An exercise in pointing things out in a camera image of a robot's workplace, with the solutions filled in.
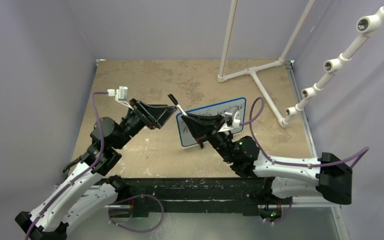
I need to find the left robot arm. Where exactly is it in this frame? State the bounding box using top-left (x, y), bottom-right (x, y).
top-left (15, 98), bottom-right (177, 240)

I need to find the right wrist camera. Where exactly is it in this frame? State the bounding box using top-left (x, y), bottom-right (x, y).
top-left (218, 110), bottom-right (241, 132)

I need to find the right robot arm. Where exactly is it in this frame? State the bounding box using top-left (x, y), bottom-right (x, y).
top-left (180, 108), bottom-right (353, 205)

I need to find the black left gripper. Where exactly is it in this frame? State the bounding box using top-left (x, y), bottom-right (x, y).
top-left (113, 98), bottom-right (177, 150)

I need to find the white PVC pipe frame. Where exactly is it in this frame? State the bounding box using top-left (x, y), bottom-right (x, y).
top-left (217, 0), bottom-right (316, 128)

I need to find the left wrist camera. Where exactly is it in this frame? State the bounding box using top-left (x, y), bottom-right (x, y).
top-left (107, 86), bottom-right (133, 109)

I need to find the white PVC pipe with fittings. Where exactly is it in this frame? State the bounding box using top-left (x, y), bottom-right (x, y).
top-left (283, 5), bottom-right (384, 123)

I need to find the black marker cap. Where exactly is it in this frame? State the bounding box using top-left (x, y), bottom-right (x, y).
top-left (167, 94), bottom-right (179, 106)

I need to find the black pliers tool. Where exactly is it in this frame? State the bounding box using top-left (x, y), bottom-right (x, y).
top-left (62, 157), bottom-right (81, 173)

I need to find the white marker pen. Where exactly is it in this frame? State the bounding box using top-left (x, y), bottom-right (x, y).
top-left (176, 104), bottom-right (188, 116)

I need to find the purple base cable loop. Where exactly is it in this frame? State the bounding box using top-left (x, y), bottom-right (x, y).
top-left (108, 194), bottom-right (165, 233)

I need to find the blue framed whiteboard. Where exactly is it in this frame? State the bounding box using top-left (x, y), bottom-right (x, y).
top-left (175, 96), bottom-right (247, 148)

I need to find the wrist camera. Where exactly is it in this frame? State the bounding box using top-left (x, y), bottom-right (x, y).
top-left (107, 86), bottom-right (133, 109)
top-left (218, 110), bottom-right (241, 132)

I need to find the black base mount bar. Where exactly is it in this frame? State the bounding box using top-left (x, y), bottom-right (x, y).
top-left (100, 175), bottom-right (281, 218)

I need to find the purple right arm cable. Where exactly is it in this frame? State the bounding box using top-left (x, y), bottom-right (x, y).
top-left (239, 96), bottom-right (370, 170)

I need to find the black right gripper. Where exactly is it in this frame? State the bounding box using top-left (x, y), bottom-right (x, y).
top-left (182, 113), bottom-right (236, 165)

